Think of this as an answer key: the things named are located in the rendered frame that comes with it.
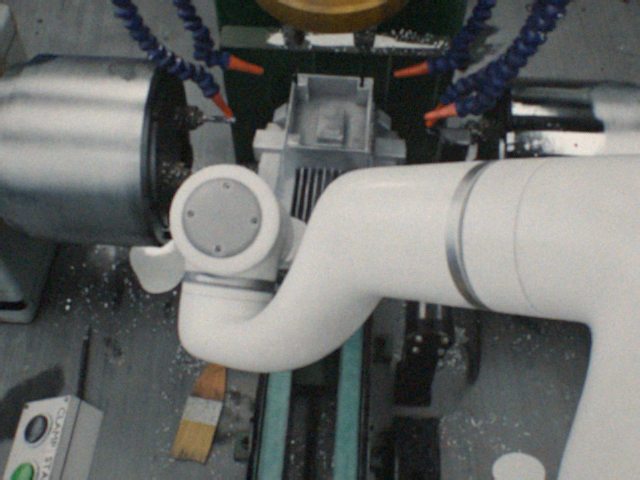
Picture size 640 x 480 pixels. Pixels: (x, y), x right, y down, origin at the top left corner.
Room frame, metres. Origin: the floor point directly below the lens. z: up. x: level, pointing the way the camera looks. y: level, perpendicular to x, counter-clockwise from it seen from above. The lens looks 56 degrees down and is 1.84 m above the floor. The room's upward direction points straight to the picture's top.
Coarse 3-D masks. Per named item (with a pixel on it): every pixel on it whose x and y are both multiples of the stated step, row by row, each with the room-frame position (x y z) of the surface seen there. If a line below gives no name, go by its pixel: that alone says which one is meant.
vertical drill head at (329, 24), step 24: (264, 0) 0.64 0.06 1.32; (288, 0) 0.62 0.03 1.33; (312, 0) 0.62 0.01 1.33; (336, 0) 0.62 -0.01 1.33; (360, 0) 0.62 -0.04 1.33; (384, 0) 0.62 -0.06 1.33; (408, 0) 0.65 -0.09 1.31; (288, 24) 0.62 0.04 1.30; (312, 24) 0.61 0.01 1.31; (336, 24) 0.61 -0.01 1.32; (360, 24) 0.61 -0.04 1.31; (288, 48) 0.65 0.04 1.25; (360, 48) 0.64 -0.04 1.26; (360, 72) 0.64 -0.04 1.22
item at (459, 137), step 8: (440, 136) 0.52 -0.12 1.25; (448, 136) 0.52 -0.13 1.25; (456, 136) 0.52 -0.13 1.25; (464, 136) 0.52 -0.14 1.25; (440, 144) 0.51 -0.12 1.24; (448, 144) 0.51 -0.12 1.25; (456, 144) 0.51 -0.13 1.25; (464, 144) 0.51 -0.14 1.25; (440, 152) 0.51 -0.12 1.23; (448, 152) 0.51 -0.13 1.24; (456, 152) 0.51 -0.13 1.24; (464, 152) 0.51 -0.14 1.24; (440, 160) 0.51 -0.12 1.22; (448, 160) 0.51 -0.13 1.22; (456, 160) 0.51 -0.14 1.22; (464, 160) 0.51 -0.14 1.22
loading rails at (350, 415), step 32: (352, 352) 0.44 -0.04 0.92; (384, 352) 0.49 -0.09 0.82; (288, 384) 0.40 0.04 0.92; (320, 384) 0.43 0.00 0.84; (352, 384) 0.40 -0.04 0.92; (256, 416) 0.35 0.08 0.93; (288, 416) 0.36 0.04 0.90; (352, 416) 0.35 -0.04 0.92; (256, 448) 0.31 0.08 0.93; (288, 448) 0.34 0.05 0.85; (352, 448) 0.31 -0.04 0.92; (384, 448) 0.35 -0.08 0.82
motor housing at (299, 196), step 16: (272, 128) 0.71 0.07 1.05; (272, 160) 0.64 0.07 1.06; (272, 176) 0.62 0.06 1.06; (304, 176) 0.60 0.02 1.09; (320, 176) 0.59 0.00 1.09; (288, 192) 0.58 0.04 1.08; (304, 192) 0.57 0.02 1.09; (320, 192) 0.57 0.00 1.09; (288, 208) 0.55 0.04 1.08; (304, 208) 0.53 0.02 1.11
